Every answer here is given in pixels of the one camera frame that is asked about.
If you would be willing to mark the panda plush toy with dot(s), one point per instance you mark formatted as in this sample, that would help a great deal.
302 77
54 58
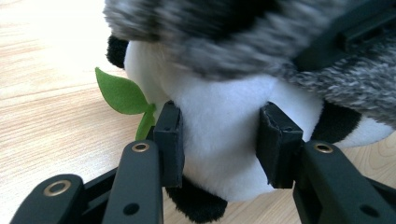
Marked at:
224 133

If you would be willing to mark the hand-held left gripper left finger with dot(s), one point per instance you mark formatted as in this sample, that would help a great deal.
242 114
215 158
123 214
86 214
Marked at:
140 180

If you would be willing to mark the grey fuzzy sock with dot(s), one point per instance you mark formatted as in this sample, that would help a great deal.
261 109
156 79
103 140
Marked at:
236 37

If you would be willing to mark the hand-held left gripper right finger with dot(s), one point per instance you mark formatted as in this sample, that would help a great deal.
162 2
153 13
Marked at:
330 183

